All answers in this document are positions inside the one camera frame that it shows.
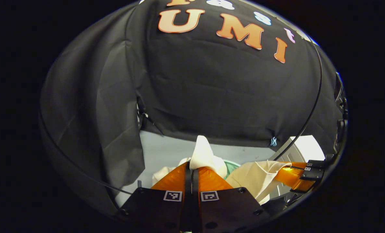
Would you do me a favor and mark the green laundry hamper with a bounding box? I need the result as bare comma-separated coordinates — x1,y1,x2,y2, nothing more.
223,159,241,178

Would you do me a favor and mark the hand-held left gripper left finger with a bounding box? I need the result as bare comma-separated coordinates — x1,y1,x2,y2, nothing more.
118,162,193,233

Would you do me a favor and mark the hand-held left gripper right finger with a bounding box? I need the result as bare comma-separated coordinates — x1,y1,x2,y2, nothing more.
192,167,270,233

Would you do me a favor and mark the black backdrop cloth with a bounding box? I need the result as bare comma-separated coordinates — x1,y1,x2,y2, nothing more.
39,0,343,214

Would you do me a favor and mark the cream jacket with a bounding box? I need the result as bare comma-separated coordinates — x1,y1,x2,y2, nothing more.
152,135,292,205

